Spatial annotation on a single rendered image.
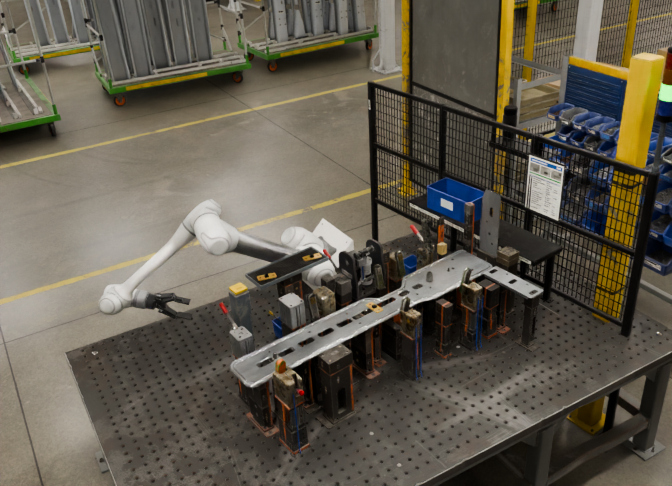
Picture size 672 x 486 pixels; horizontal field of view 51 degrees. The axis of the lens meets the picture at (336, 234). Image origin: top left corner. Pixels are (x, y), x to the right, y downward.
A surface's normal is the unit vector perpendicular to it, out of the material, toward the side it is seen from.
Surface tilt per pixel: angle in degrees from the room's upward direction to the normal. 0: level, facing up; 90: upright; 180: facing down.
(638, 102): 90
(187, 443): 0
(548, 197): 90
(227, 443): 0
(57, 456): 0
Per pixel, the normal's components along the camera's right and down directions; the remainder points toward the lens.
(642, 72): -0.80, 0.33
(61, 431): -0.05, -0.87
